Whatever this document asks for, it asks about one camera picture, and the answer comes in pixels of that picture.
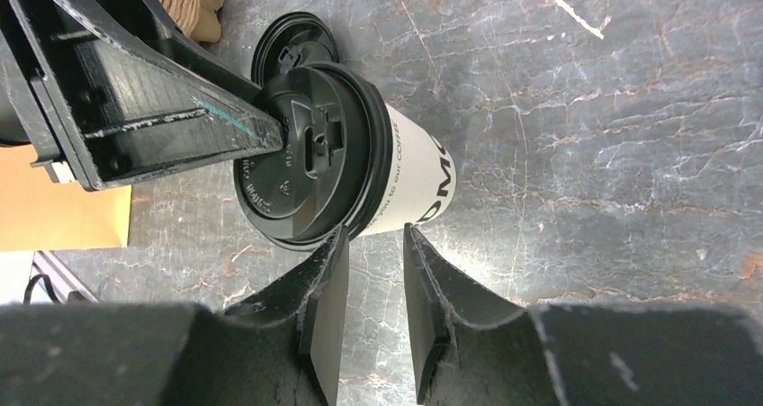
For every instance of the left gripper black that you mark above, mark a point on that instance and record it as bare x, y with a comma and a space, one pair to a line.
110, 93

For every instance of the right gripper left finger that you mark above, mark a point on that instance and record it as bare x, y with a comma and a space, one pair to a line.
280, 346

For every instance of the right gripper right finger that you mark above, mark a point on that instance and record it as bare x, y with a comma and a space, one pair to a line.
470, 346

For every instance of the black lid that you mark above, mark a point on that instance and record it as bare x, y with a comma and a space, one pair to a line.
292, 40
335, 163

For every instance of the white paper cup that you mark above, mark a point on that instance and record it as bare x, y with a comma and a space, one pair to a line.
421, 179

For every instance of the cardboard cup carrier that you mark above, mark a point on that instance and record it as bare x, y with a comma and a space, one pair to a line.
197, 19

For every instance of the brown paper bag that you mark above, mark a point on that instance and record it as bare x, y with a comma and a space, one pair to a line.
37, 214

